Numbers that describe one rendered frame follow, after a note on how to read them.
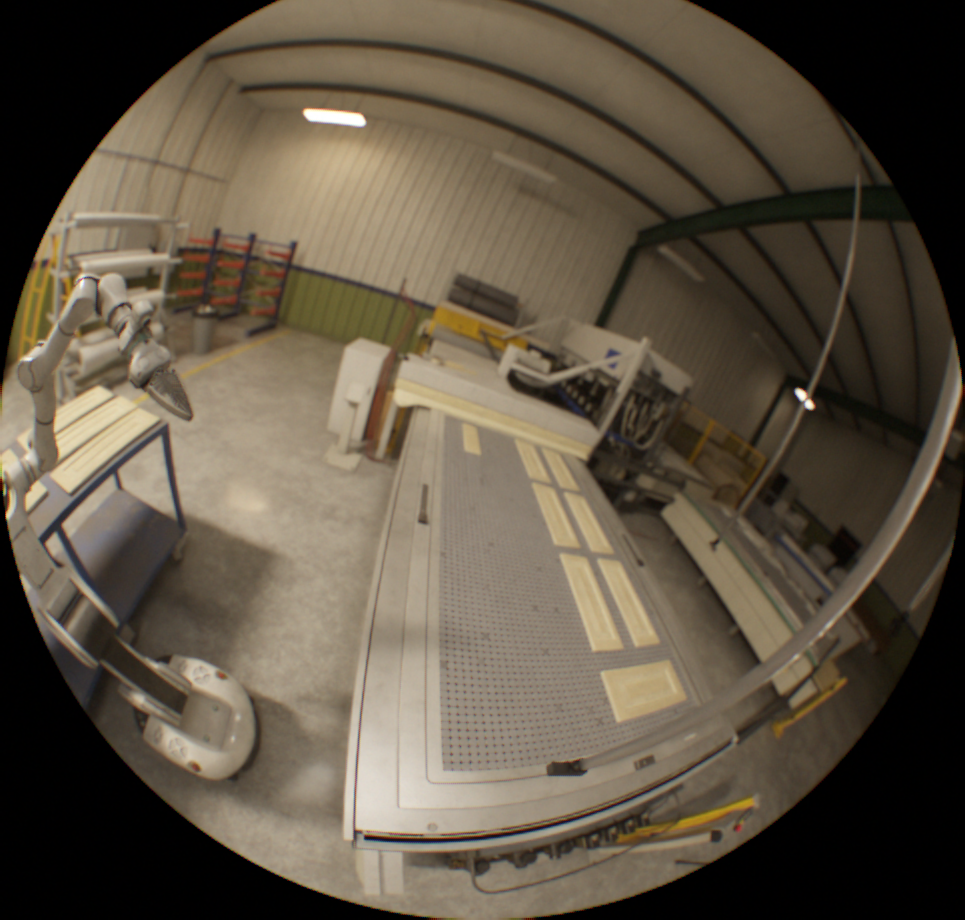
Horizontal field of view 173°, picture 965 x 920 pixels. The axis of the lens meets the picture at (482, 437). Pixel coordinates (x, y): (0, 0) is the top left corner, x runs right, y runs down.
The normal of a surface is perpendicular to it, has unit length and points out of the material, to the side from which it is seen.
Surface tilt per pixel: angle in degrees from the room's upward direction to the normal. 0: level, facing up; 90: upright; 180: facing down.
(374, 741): 0
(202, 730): 2
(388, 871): 0
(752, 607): 90
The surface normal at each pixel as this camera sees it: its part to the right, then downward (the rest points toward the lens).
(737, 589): -0.92, -0.30
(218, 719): 0.38, -0.84
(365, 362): 0.09, 0.45
